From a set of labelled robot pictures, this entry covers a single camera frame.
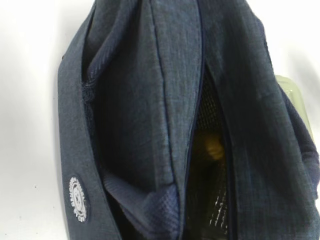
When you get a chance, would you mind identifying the navy fabric lunch bag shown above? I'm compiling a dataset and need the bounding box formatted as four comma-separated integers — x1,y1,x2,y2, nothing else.
57,0,320,240

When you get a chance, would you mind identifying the yellow pear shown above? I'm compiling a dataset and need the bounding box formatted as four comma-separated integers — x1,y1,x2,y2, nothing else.
204,133,225,161

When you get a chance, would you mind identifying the green lidded glass container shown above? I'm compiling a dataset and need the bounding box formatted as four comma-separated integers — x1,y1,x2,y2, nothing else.
275,75,315,148

